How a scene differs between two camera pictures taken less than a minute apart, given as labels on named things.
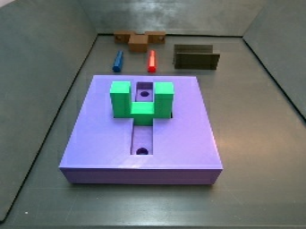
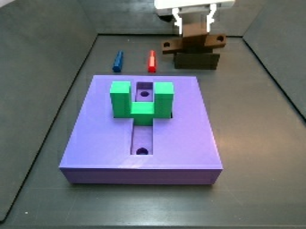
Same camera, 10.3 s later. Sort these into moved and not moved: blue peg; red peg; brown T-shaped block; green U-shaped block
Moved: brown T-shaped block
Not moved: red peg; blue peg; green U-shaped block
